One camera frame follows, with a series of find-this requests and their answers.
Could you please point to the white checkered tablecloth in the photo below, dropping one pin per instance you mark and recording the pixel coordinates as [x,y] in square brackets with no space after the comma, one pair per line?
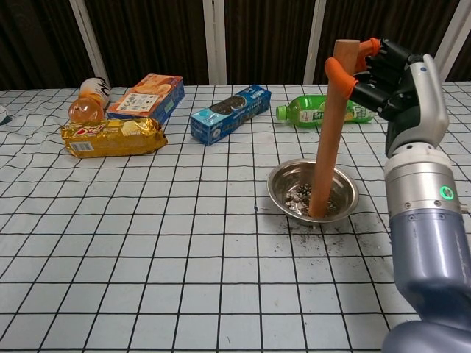
[147,257]

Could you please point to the green drink bottle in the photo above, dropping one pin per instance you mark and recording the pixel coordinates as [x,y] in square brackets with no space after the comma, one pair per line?
[301,112]

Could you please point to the blue cookie box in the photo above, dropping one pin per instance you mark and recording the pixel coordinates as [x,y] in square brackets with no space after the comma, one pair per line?
[228,115]

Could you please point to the orange juice bottle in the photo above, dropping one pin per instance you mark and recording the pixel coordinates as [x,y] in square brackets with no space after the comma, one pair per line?
[86,108]

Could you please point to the gold biscuit packet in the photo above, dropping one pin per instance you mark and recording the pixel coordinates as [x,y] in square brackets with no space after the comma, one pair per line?
[114,138]

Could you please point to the orange biscuit box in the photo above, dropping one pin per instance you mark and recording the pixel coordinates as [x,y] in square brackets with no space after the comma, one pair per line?
[147,97]

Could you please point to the wooden rolling pin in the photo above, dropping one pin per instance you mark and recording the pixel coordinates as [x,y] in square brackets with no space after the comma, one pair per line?
[329,147]

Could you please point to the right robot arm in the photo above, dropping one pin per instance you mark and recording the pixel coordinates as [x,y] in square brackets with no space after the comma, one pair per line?
[427,239]

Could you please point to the white metal frame post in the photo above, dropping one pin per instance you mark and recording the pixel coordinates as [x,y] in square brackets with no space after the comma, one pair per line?
[315,40]
[461,18]
[87,33]
[215,40]

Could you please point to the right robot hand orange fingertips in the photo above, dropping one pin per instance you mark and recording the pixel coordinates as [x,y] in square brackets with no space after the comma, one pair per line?
[419,103]

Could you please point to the stainless steel bowl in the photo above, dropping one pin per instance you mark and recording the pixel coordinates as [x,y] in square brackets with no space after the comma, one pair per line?
[287,174]

